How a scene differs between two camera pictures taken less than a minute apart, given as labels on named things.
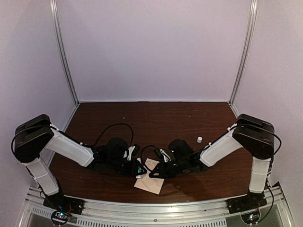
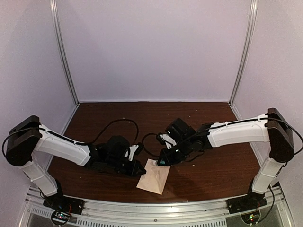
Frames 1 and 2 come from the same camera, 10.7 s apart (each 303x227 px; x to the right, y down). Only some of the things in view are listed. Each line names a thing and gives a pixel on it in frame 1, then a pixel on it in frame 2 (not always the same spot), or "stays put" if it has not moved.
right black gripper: (163, 170) to (169, 161)
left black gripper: (132, 170) stays put
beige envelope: (148, 183) stays put
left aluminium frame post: (54, 7) stays put
